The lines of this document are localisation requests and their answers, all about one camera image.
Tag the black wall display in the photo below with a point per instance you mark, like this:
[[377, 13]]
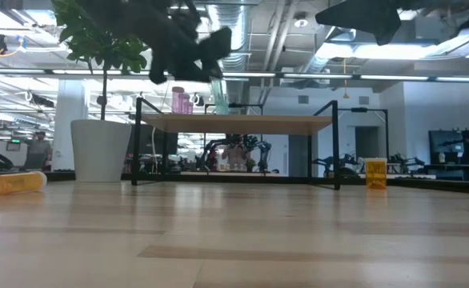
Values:
[[446, 146]]

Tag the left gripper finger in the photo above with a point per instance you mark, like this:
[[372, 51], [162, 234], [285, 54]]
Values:
[[186, 74], [211, 69]]

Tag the black metal table frame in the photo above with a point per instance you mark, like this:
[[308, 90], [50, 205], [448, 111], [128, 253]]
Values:
[[218, 178]]

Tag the wooden shelf black frame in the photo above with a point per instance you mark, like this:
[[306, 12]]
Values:
[[238, 124]]

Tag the green plant in white pot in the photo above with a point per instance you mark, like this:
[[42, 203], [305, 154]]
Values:
[[98, 152]]

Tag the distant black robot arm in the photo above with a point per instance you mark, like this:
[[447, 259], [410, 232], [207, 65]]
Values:
[[214, 148], [262, 150]]

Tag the small orange medicine bottle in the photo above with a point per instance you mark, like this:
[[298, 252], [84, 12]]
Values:
[[16, 183]]

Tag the pink medicine bottle white cap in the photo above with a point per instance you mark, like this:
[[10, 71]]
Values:
[[178, 100], [187, 105], [191, 108]]

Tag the large orange medicine bottle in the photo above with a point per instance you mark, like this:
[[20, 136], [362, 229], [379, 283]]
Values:
[[375, 174]]

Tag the green medicine bottle white cap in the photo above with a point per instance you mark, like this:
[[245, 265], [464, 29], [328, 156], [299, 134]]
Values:
[[220, 100]]

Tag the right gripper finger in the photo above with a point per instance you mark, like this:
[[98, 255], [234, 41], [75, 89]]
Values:
[[370, 18]]

